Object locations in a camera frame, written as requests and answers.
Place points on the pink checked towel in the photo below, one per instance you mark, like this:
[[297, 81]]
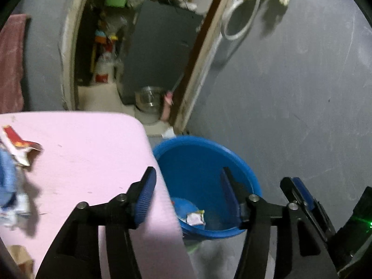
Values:
[[11, 64]]

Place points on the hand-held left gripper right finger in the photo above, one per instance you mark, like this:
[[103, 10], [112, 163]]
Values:
[[229, 200]]

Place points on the small white wrapper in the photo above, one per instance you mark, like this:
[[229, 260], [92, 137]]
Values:
[[195, 218]]

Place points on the crumpled white tissue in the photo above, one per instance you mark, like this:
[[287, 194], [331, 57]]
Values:
[[168, 133]]

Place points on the pink bottle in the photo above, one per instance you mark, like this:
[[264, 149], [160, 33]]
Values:
[[166, 107]]

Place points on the green plastic sheet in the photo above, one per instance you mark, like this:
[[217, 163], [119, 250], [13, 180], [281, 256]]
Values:
[[116, 0]]

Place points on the aluminium pot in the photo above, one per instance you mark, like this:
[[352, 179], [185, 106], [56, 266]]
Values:
[[148, 116]]

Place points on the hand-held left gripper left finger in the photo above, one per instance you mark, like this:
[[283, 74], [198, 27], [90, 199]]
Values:
[[144, 200]]

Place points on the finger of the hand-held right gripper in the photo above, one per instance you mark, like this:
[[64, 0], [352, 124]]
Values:
[[305, 193], [290, 190]]

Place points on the thin white tube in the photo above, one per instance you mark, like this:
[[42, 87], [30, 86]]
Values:
[[178, 82]]

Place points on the blue plastic bucket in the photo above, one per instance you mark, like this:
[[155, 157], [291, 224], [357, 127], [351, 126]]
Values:
[[197, 168]]

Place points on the red snack wrapper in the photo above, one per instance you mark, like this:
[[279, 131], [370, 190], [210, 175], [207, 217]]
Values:
[[17, 141]]

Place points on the wooden door frame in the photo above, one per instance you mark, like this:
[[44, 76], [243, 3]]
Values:
[[203, 49]]

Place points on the blue snack packet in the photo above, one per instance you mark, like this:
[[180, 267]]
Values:
[[181, 206]]

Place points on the brown cardboard piece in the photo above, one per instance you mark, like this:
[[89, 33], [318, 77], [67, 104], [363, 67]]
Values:
[[21, 258]]

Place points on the white sack with red label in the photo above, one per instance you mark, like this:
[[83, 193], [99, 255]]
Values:
[[104, 69]]

